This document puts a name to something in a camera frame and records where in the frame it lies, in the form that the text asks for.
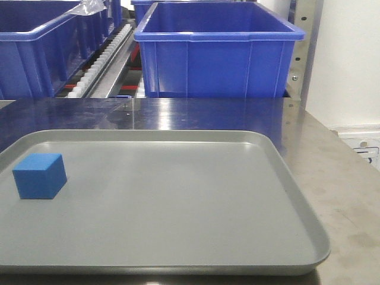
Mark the blue foam cube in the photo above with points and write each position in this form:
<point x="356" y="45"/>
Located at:
<point x="40" y="176"/>

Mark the grey plastic tray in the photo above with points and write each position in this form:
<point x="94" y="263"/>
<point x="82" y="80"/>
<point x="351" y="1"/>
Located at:
<point x="160" y="202"/>

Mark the blue plastic bin right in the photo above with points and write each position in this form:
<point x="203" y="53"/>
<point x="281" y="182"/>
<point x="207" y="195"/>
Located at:
<point x="215" y="49"/>

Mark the blue plastic bin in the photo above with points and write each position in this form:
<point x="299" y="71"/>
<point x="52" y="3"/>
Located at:
<point x="215" y="49"/>
<point x="142" y="6"/>
<point x="42" y="47"/>

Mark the blue plastic bin rear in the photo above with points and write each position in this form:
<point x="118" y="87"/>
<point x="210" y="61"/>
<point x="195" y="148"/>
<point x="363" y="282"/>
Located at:
<point x="142" y="6"/>

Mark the clear plastic bag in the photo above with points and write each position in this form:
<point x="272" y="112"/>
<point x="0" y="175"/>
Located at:
<point x="87" y="8"/>

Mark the blue plastic bin left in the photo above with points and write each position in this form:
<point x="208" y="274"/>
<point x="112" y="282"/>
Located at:
<point x="42" y="47"/>

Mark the white roller conveyor rail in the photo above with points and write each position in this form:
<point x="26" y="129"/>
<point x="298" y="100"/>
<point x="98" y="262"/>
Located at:
<point x="101" y="79"/>

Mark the perforated metal shelf post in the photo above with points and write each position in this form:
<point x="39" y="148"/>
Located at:
<point x="306" y="15"/>

